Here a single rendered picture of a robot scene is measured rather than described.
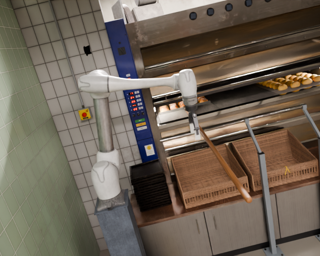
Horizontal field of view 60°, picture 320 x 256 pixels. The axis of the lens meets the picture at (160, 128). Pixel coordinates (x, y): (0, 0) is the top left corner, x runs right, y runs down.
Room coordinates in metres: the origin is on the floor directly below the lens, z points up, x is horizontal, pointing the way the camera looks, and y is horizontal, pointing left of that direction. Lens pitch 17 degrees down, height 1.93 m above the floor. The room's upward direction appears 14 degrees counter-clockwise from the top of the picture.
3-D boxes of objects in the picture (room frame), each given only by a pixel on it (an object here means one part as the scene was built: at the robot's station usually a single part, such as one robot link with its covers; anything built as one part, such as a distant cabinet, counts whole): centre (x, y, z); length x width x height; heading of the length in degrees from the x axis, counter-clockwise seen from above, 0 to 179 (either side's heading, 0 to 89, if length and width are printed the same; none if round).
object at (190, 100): (1.68, -0.22, 1.54); 0.09 x 0.09 x 0.06
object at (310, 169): (2.23, -0.91, 0.72); 0.56 x 0.49 x 0.28; 90
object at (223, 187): (2.23, -0.31, 0.72); 0.56 x 0.49 x 0.28; 92
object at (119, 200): (1.63, 0.42, 1.03); 0.22 x 0.18 x 0.06; 2
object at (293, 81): (2.95, -1.46, 1.21); 0.61 x 0.48 x 0.06; 1
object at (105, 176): (1.66, 0.42, 1.17); 0.18 x 0.16 x 0.22; 179
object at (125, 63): (3.41, 0.17, 1.07); 1.93 x 0.16 x 2.15; 1
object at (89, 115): (2.44, 0.61, 1.46); 0.10 x 0.07 x 0.10; 91
